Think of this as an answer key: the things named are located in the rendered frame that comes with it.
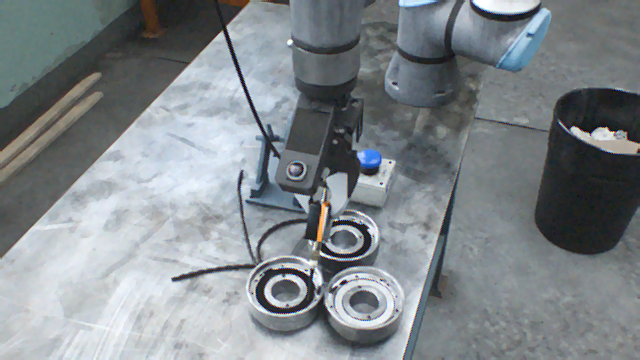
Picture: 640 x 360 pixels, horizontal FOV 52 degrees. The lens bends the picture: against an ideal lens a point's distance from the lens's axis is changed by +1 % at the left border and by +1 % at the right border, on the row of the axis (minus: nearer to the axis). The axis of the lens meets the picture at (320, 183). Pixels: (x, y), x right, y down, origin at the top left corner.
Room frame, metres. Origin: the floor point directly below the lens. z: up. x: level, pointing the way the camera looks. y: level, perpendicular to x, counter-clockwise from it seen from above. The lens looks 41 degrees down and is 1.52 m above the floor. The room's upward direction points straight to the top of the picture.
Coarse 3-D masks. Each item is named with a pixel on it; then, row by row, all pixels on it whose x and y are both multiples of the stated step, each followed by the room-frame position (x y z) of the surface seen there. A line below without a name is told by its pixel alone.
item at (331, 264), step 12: (348, 216) 0.71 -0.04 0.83; (360, 216) 0.71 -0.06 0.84; (336, 228) 0.69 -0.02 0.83; (348, 228) 0.69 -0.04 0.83; (372, 228) 0.69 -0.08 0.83; (336, 240) 0.68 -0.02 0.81; (348, 240) 0.68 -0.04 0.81; (360, 240) 0.66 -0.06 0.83; (372, 240) 0.66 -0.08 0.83; (348, 252) 0.64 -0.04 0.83; (372, 252) 0.63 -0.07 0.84; (324, 264) 0.62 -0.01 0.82; (336, 264) 0.61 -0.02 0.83; (348, 264) 0.61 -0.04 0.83; (360, 264) 0.62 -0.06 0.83
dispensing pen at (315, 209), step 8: (320, 184) 0.63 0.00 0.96; (320, 200) 0.62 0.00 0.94; (312, 208) 0.61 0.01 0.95; (320, 208) 0.60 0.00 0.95; (312, 216) 0.60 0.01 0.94; (320, 216) 0.60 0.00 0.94; (312, 224) 0.59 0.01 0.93; (312, 232) 0.59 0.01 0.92; (312, 240) 0.59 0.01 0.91; (312, 248) 0.59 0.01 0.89; (320, 248) 0.59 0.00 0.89; (312, 256) 0.58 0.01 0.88; (312, 264) 0.57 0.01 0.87; (312, 272) 0.57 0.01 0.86; (312, 280) 0.57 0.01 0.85
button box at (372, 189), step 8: (384, 160) 0.83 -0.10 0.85; (376, 168) 0.80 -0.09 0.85; (384, 168) 0.81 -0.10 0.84; (392, 168) 0.81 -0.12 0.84; (360, 176) 0.79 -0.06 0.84; (368, 176) 0.79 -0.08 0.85; (376, 176) 0.79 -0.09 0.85; (384, 176) 0.79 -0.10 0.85; (392, 176) 0.81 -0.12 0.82; (360, 184) 0.77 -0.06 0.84; (368, 184) 0.77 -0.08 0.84; (376, 184) 0.77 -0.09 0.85; (384, 184) 0.77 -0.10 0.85; (352, 192) 0.78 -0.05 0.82; (360, 192) 0.77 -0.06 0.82; (368, 192) 0.77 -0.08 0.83; (376, 192) 0.77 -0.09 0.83; (384, 192) 0.77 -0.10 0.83; (352, 200) 0.78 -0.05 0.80; (360, 200) 0.77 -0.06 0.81; (368, 200) 0.77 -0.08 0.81; (376, 200) 0.77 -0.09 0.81; (384, 200) 0.77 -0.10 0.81
